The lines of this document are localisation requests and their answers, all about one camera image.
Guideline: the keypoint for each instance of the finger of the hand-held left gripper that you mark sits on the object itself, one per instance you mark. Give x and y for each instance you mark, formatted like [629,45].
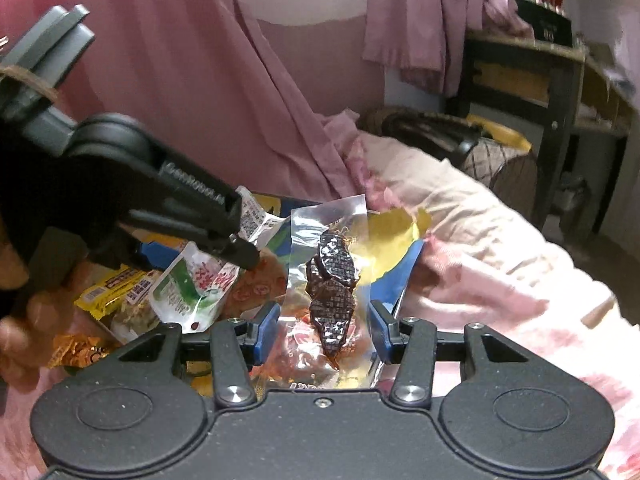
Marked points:
[220,241]
[152,256]

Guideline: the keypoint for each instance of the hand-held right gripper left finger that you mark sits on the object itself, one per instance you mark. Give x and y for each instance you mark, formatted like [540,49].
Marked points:
[267,329]

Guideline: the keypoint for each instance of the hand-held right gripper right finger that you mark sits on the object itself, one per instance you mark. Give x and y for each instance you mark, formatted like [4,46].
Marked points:
[381,334]

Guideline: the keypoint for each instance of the orange snack packet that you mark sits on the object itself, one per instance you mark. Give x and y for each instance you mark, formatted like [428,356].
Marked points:
[262,285]

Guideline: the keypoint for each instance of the large white and green packet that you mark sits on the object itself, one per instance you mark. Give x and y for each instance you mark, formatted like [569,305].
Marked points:
[190,286]

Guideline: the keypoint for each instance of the nut bar packet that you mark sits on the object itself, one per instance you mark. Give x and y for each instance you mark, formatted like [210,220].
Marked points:
[136,322]

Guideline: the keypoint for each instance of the clear packet of dark meat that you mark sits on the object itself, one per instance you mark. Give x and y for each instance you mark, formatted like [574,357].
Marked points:
[332,280]

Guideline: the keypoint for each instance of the grey box with dinosaur print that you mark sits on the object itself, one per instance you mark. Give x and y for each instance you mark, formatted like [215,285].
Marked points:
[395,240]

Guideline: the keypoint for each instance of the person's left hand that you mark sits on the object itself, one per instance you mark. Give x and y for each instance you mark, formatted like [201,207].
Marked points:
[20,352]

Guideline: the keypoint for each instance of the green and yellow snack packet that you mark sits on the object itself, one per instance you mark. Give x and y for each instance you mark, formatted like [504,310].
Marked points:
[107,291]

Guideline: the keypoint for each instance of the pink curtain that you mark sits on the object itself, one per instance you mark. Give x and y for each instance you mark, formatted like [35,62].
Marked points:
[175,85]

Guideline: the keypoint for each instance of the brown and yellow snack packet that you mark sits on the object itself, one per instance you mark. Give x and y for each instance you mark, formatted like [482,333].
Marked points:
[75,351]

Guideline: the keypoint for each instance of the pink floral blanket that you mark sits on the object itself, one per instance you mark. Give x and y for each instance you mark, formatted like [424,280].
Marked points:
[500,285]

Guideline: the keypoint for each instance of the black mesh bag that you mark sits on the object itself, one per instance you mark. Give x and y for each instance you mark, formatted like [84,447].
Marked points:
[440,132]

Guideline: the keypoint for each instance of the yellow plastic item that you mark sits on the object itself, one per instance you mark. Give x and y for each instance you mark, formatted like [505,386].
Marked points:
[502,132]

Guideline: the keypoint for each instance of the dark wooden desk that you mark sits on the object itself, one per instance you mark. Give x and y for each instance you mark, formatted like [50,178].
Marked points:
[555,110]

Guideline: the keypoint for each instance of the purple hanging cloth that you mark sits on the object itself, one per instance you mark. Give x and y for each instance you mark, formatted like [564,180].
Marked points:
[425,25]

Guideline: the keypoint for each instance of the black box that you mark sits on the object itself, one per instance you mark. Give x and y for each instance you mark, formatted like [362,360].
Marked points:
[545,19]

